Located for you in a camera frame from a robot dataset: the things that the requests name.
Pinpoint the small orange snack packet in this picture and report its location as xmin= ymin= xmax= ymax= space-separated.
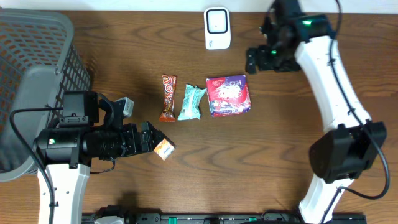
xmin=153 ymin=138 xmax=176 ymax=161

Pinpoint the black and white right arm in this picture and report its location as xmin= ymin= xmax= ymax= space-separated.
xmin=246 ymin=0 xmax=388 ymax=223

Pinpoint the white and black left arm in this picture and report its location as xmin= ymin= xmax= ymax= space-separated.
xmin=33 ymin=91 xmax=175 ymax=223

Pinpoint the grey plastic mesh basket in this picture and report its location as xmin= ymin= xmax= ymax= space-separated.
xmin=1 ymin=9 xmax=91 ymax=182

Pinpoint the orange brown candy bar wrapper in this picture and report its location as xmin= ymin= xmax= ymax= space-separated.
xmin=159 ymin=75 xmax=177 ymax=122

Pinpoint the white barcode scanner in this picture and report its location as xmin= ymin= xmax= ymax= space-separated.
xmin=203 ymin=7 xmax=231 ymax=50

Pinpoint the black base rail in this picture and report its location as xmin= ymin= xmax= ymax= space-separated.
xmin=82 ymin=205 xmax=368 ymax=224

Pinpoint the teal snack packet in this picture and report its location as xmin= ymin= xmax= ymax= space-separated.
xmin=177 ymin=84 xmax=206 ymax=121

